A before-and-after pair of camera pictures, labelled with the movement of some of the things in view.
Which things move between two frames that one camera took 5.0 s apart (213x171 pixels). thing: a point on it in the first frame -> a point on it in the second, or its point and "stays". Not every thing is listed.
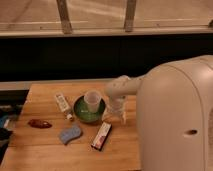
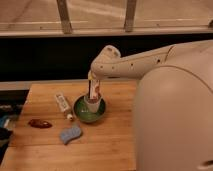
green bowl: [81, 112] stays
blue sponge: [70, 134] stays
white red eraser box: [101, 135] -> [94, 89]
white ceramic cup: [92, 99] stays
